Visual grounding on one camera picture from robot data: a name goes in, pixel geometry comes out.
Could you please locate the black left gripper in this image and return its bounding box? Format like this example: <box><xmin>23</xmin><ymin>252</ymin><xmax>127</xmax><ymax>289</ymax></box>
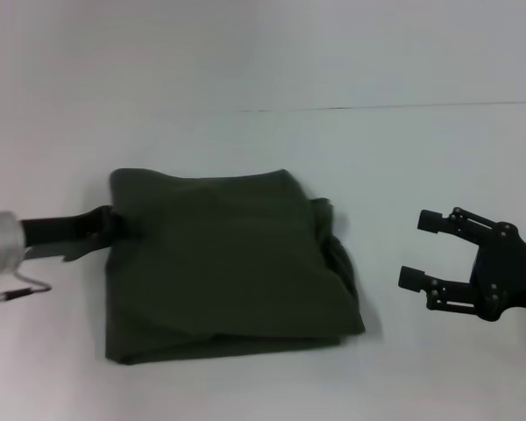
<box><xmin>19</xmin><ymin>205</ymin><xmax>143</xmax><ymax>264</ymax></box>

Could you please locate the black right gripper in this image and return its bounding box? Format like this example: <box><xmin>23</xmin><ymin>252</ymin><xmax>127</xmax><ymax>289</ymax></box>
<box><xmin>397</xmin><ymin>206</ymin><xmax>526</xmax><ymax>324</ymax></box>

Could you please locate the dark green FREE t-shirt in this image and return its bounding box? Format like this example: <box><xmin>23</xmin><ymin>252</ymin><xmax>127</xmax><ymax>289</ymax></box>
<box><xmin>103</xmin><ymin>168</ymin><xmax>367</xmax><ymax>366</ymax></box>

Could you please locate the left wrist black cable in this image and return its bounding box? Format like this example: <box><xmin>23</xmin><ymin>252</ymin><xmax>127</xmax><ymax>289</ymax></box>
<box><xmin>0</xmin><ymin>270</ymin><xmax>53</xmax><ymax>304</ymax></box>

